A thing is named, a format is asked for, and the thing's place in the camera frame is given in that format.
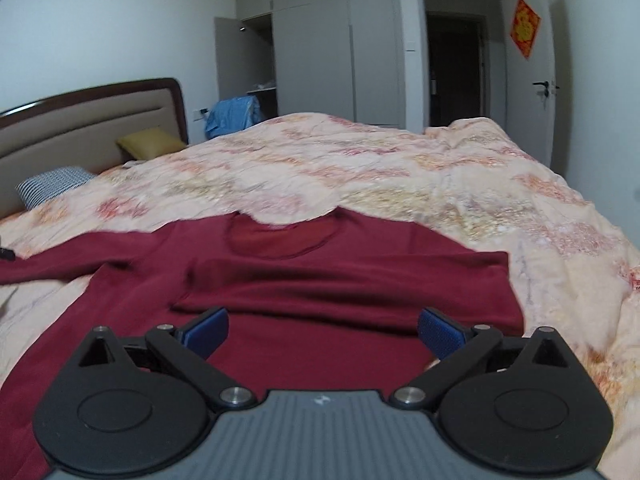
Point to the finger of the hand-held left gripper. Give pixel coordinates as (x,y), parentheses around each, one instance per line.
(7,254)

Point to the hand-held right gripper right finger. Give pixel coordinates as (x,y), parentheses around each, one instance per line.
(440,333)

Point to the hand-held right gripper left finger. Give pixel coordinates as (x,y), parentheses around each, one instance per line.
(207,331)

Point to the dark red long-sleeve shirt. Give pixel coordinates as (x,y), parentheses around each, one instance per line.
(300,280)

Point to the beige padded bed headboard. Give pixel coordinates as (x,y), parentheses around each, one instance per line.
(75,120)

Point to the floral peach blanket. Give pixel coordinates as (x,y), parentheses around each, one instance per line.
(375,170)

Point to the yellow pillow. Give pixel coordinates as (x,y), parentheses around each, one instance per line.
(150,142)

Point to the blue garment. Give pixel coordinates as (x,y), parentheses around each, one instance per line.
(232,112)

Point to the white room door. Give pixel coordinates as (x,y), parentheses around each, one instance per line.
(530,125)

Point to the dark hallway door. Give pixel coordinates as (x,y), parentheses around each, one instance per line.
(457,70)

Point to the grey wardrobe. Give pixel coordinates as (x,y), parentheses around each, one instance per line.
(315,50)

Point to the red diamond door decoration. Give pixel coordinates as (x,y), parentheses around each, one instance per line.
(525,27)

